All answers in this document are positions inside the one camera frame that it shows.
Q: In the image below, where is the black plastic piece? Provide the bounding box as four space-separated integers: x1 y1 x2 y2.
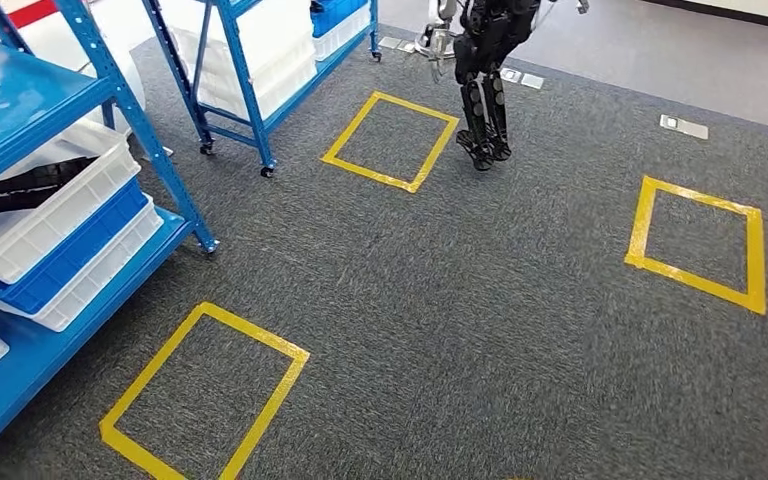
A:
0 156 97 225

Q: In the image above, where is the blue metal shelf rack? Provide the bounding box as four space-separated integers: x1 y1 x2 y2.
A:
0 0 221 475
142 0 385 180

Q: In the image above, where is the yellow floor tape square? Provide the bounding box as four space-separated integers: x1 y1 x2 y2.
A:
624 175 768 316

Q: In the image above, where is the red barrier belt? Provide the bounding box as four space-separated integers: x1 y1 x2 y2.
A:
0 0 61 56

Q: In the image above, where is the black humanoid robot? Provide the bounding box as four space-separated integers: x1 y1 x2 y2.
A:
417 0 591 172

